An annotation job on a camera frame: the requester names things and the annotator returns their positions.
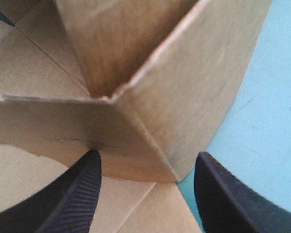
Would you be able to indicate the brown cardboard box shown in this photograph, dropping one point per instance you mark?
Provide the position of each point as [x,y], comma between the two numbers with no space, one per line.
[126,80]

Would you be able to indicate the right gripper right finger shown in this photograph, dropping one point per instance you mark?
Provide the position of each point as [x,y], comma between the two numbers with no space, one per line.
[223,201]

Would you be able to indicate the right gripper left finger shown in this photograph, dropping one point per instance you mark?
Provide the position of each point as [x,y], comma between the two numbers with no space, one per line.
[70,199]

